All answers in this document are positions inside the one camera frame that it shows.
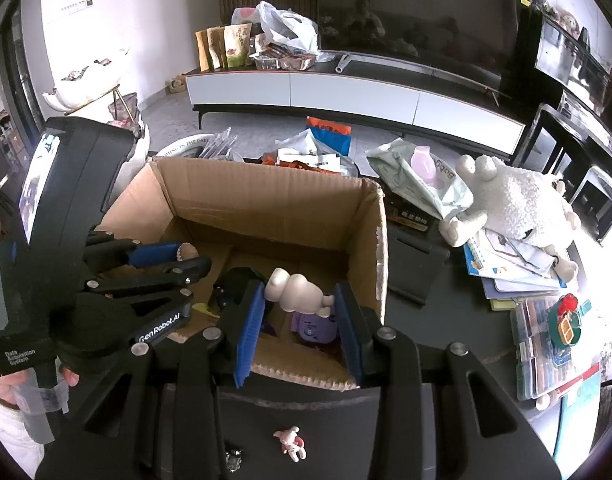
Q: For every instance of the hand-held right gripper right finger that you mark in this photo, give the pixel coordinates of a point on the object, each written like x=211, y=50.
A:
x=351, y=340

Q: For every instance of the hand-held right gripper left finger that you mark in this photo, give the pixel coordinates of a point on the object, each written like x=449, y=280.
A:
x=248, y=340

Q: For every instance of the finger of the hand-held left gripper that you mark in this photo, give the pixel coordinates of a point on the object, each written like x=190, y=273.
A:
x=156, y=255
x=151, y=280

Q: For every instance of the small brown item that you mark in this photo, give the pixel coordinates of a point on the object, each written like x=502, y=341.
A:
x=188, y=251

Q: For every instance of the small yellow item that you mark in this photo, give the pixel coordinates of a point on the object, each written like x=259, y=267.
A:
x=206, y=309

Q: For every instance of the white bear figurine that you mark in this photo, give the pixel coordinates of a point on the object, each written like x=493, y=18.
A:
x=298, y=292

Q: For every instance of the brown cardboard box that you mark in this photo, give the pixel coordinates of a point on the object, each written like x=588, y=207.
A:
x=266, y=205

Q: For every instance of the person's left forearm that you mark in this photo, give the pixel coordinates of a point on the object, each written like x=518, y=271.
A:
x=6, y=427

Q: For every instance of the dark desktop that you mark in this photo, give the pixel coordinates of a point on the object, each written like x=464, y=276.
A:
x=336, y=410

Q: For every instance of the person's left hand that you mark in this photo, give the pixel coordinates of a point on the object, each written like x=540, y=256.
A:
x=6, y=387

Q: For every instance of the purple round toy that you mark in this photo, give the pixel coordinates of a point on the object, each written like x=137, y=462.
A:
x=311, y=330

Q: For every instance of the black round cap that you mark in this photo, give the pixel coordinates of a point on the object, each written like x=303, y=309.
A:
x=233, y=285

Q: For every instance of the black folding stand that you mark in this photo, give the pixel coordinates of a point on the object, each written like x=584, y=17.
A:
x=415, y=265

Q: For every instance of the small pink rabbit toy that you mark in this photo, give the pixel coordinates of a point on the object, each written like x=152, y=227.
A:
x=289, y=440

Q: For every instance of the white round bowl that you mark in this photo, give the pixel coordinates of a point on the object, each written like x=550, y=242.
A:
x=186, y=142

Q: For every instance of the small dark glass jar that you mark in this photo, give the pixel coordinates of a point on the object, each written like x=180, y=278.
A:
x=233, y=460

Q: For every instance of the clear plastic packets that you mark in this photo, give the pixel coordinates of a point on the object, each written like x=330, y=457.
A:
x=218, y=144

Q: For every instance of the black labelled box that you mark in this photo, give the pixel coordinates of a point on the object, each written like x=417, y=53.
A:
x=410, y=212

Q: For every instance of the pile of snack packets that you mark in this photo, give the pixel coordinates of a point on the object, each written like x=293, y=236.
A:
x=122, y=110

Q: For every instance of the beige slippers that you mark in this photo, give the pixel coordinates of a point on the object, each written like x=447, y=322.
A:
x=176, y=84

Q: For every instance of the stack of books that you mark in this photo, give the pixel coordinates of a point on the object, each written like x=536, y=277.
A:
x=510, y=275

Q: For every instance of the white leaf dish on stand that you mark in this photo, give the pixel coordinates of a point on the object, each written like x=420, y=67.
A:
x=86, y=85

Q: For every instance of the pile of paper packets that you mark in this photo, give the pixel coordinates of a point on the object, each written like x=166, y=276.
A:
x=306, y=157

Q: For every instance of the green wet wipes pack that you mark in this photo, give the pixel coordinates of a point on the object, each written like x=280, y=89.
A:
x=410, y=170

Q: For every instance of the clear plastic colour case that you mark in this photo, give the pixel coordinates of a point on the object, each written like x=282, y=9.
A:
x=535, y=355

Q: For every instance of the blue orange bag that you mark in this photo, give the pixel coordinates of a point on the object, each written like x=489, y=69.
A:
x=331, y=135

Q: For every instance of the orange snack pouch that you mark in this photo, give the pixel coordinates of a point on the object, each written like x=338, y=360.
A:
x=202, y=50

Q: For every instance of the red green toy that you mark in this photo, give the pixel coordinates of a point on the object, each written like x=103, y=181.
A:
x=565, y=325

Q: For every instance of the brown snack pouch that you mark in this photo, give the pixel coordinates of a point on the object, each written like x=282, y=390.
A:
x=216, y=47

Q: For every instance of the white plush dinosaur toy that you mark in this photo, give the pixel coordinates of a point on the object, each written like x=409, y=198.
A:
x=515, y=200

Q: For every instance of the clear food tray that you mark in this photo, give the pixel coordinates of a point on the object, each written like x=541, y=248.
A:
x=265, y=62

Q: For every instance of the green snack pouch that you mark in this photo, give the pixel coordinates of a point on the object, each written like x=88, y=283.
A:
x=236, y=42

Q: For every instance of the blue red booklet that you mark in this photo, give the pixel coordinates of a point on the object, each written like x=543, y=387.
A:
x=580, y=395

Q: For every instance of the foil food tray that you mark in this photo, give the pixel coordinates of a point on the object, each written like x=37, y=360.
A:
x=298, y=61

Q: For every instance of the white tv cabinet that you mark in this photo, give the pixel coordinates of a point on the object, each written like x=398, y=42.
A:
x=346, y=92

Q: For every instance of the white plastic bag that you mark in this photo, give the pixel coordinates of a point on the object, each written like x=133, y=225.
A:
x=286, y=25

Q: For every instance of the silver tool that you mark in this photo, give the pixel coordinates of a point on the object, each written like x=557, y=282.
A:
x=342, y=62

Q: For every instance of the black glass cabinet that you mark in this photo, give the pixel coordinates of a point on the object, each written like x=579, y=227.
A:
x=575, y=110

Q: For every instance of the black television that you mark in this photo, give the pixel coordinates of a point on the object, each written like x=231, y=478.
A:
x=425, y=20

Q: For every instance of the small plush doll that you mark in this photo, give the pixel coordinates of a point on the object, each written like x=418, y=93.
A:
x=568, y=22

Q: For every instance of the wall switch panel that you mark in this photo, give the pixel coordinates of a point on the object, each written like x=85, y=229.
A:
x=76, y=6

